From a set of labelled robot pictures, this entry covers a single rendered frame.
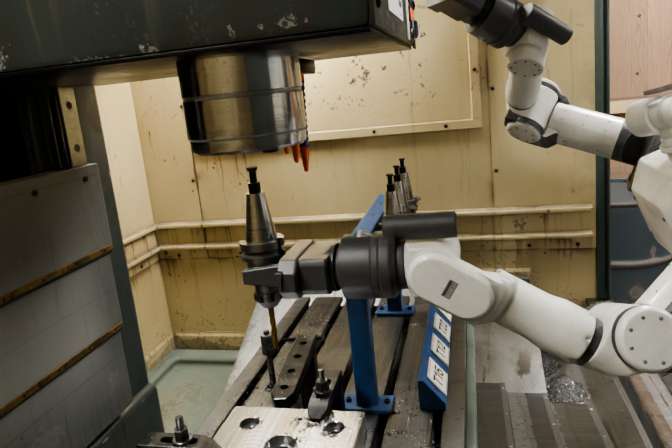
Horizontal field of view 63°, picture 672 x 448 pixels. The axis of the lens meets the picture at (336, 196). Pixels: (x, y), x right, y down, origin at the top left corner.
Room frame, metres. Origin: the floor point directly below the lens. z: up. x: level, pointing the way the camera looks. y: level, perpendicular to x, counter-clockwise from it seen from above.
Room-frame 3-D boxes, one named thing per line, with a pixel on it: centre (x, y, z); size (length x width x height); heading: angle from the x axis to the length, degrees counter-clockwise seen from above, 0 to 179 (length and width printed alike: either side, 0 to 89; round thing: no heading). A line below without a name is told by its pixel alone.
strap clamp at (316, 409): (0.86, 0.05, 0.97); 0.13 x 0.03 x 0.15; 166
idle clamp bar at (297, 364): (1.05, 0.12, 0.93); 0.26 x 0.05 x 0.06; 171
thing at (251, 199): (0.75, 0.11, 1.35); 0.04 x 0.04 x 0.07
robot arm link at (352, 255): (0.72, 0.01, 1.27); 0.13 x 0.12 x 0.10; 166
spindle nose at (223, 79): (0.75, 0.11, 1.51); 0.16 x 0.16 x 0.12
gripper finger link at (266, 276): (0.71, 0.11, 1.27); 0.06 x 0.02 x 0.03; 76
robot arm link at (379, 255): (0.70, -0.10, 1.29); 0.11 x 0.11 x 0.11; 76
